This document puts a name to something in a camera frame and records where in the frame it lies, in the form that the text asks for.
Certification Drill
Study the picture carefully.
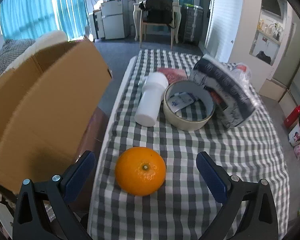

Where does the black jacket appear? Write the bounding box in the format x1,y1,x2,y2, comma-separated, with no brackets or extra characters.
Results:
139,0,177,28

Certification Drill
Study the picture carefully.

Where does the range hood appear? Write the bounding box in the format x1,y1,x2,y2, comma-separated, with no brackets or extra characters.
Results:
261,0,287,18

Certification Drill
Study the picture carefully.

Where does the grey checkered pillow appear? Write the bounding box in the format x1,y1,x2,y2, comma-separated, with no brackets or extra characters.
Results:
0,39,37,80

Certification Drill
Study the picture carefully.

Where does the white cartoon bag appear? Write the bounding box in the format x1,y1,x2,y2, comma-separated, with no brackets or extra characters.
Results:
289,125,300,147

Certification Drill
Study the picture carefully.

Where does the reddish flat packet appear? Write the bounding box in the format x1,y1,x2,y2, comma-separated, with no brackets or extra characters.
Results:
157,67,188,83

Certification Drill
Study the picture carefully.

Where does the dark brown furniture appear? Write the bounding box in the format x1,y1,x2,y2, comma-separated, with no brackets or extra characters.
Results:
72,106,110,213

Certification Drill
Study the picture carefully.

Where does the red box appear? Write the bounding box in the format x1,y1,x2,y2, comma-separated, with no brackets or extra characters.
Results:
284,105,300,128

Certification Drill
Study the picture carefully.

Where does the orange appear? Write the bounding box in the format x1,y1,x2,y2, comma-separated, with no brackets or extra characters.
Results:
115,147,167,197

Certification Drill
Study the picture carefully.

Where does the blue curtain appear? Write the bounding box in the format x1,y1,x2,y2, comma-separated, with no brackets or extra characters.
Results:
0,0,89,42

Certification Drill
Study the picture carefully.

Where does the white plastic bottle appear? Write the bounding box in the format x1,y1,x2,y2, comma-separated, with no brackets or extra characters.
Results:
134,72,169,127

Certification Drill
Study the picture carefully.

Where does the white wardrobe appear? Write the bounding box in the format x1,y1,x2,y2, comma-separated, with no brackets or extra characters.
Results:
205,0,263,64

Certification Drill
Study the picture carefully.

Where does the white mini fridge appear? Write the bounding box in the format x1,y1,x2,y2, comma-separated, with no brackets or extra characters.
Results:
101,0,130,40

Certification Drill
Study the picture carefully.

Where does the clear plastic bag red-blue label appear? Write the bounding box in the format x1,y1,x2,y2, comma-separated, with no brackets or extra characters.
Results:
231,63,252,85

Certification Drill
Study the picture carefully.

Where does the grey white checkered cloth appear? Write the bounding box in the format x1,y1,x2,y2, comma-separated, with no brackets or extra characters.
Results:
87,49,290,240

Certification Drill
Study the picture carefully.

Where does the beige tape roll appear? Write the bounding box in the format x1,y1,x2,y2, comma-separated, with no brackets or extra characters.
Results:
163,80,216,131

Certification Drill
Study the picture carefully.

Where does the grey drawer unit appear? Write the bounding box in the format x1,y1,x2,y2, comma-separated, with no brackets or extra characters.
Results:
183,5,203,46

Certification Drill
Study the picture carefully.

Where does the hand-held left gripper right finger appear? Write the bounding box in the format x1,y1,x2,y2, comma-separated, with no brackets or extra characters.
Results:
196,151,287,240

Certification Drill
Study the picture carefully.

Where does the small white blue sachet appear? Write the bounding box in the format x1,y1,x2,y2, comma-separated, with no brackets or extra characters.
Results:
168,92,199,113

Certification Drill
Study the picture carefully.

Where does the cardboard box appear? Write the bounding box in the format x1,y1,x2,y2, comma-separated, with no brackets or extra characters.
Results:
0,38,113,195

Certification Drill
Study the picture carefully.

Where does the dark item in niche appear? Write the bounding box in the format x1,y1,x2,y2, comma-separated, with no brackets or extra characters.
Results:
255,51,272,64

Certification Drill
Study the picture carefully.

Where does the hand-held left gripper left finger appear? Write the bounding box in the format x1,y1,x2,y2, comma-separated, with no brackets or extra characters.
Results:
12,151,96,240

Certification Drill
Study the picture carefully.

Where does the black white patterned pack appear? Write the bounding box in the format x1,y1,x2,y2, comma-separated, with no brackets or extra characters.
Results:
189,54,257,128

